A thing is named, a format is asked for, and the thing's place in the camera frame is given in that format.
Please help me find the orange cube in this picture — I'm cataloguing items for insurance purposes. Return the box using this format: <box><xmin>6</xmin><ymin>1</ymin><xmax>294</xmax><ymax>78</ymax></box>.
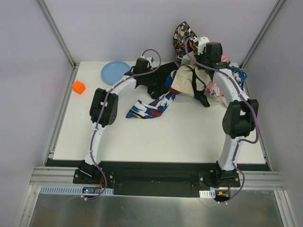
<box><xmin>71</xmin><ymin>80</ymin><xmax>86</xmax><ymax>95</ymax></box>

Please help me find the beige shorts black trim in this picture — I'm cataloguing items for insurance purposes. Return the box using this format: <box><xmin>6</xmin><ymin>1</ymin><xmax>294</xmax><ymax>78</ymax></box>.
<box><xmin>171</xmin><ymin>57</ymin><xmax>228</xmax><ymax>107</ymax></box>

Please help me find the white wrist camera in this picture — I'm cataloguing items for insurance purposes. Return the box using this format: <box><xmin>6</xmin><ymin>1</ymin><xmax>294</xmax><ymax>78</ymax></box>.
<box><xmin>141</xmin><ymin>55</ymin><xmax>154</xmax><ymax>65</ymax></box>
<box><xmin>193</xmin><ymin>36</ymin><xmax>209</xmax><ymax>55</ymax></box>

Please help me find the pink patterned cloth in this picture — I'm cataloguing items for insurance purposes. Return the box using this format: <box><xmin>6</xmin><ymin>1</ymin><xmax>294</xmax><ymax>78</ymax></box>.
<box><xmin>206</xmin><ymin>55</ymin><xmax>247</xmax><ymax>98</ymax></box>

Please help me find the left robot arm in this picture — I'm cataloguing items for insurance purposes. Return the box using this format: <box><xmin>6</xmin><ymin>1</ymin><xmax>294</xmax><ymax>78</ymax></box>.
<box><xmin>77</xmin><ymin>55</ymin><xmax>154</xmax><ymax>183</ymax></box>

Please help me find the left aluminium frame post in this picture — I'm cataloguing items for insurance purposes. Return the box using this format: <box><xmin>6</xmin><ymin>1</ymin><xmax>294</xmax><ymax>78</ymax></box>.
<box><xmin>35</xmin><ymin>0</ymin><xmax>80</xmax><ymax>69</ymax></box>

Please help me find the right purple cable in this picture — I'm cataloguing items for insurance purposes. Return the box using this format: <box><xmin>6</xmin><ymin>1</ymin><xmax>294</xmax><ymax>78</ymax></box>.
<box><xmin>184</xmin><ymin>36</ymin><xmax>260</xmax><ymax>205</ymax></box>

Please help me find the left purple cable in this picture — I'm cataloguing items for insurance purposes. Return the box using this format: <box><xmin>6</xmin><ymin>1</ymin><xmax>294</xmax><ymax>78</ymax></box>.
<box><xmin>80</xmin><ymin>49</ymin><xmax>162</xmax><ymax>202</ymax></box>

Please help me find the aluminium frame post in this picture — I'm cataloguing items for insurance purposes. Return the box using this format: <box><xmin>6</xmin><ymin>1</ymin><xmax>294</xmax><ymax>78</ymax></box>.
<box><xmin>35</xmin><ymin>0</ymin><xmax>80</xmax><ymax>69</ymax></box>
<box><xmin>240</xmin><ymin>0</ymin><xmax>286</xmax><ymax>69</ymax></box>

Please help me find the white cable duct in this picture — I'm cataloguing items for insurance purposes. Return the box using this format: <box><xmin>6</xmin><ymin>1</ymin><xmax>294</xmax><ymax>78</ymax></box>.
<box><xmin>40</xmin><ymin>185</ymin><xmax>103</xmax><ymax>196</ymax></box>
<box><xmin>199</xmin><ymin>189</ymin><xmax>216</xmax><ymax>199</ymax></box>

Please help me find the left white cable duct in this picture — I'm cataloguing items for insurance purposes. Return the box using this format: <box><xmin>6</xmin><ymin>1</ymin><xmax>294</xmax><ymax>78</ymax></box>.
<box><xmin>40</xmin><ymin>185</ymin><xmax>103</xmax><ymax>196</ymax></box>

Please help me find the orange black camouflage cloth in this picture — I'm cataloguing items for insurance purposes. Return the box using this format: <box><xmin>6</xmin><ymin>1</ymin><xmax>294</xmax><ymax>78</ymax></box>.
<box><xmin>173</xmin><ymin>21</ymin><xmax>197</xmax><ymax>65</ymax></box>

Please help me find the blue white red cloth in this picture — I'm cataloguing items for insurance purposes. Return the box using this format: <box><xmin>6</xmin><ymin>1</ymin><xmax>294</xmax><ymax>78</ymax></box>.
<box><xmin>124</xmin><ymin>66</ymin><xmax>247</xmax><ymax>120</ymax></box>

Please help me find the right white cable duct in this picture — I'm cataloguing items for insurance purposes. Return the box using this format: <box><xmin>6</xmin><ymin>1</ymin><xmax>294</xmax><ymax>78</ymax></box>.
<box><xmin>199</xmin><ymin>189</ymin><xmax>216</xmax><ymax>199</ymax></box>

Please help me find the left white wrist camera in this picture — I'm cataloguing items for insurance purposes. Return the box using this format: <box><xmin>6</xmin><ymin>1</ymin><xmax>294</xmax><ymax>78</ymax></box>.
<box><xmin>141</xmin><ymin>55</ymin><xmax>154</xmax><ymax>65</ymax></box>

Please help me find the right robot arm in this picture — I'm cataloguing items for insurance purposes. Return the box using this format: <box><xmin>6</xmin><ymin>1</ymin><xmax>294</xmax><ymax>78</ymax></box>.
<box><xmin>197</xmin><ymin>42</ymin><xmax>258</xmax><ymax>188</ymax></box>

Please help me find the blue plate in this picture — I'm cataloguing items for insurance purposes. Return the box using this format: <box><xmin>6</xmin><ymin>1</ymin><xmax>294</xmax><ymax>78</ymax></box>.
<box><xmin>100</xmin><ymin>61</ymin><xmax>131</xmax><ymax>85</ymax></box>

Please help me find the front aluminium rail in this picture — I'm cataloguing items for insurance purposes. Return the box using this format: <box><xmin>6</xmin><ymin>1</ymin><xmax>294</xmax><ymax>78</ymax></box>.
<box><xmin>29</xmin><ymin>166</ymin><xmax>286</xmax><ymax>191</ymax></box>

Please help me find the right aluminium frame post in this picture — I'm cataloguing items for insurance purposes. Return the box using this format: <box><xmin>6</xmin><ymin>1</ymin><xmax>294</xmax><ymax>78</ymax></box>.
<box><xmin>240</xmin><ymin>0</ymin><xmax>286</xmax><ymax>69</ymax></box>

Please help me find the purple cable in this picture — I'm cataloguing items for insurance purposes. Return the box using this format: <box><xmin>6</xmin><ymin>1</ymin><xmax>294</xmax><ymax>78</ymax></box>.
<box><xmin>184</xmin><ymin>36</ymin><xmax>260</xmax><ymax>205</ymax></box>
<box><xmin>80</xmin><ymin>49</ymin><xmax>162</xmax><ymax>202</ymax></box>

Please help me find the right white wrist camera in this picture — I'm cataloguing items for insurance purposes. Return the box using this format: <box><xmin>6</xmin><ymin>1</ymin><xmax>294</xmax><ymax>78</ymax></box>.
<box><xmin>193</xmin><ymin>36</ymin><xmax>209</xmax><ymax>55</ymax></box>

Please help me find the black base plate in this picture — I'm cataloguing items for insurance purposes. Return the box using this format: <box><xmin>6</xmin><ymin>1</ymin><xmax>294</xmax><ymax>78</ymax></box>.
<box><xmin>45</xmin><ymin>158</ymin><xmax>272</xmax><ymax>198</ymax></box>

